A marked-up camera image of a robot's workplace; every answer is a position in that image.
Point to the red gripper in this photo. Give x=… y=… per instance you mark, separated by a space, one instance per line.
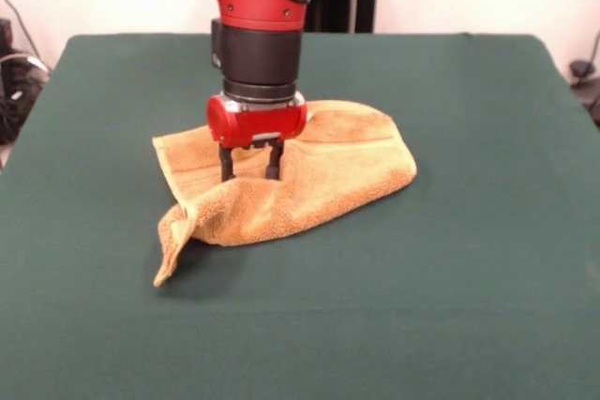
x=258 y=123

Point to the orange terry towel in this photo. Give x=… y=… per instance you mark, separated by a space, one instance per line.
x=337 y=175

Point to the dark green table cloth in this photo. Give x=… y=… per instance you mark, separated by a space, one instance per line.
x=140 y=334

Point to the black equipment pile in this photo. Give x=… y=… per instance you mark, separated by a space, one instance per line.
x=14 y=105

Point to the dark grey stand base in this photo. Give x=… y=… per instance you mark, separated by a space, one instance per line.
x=588 y=91

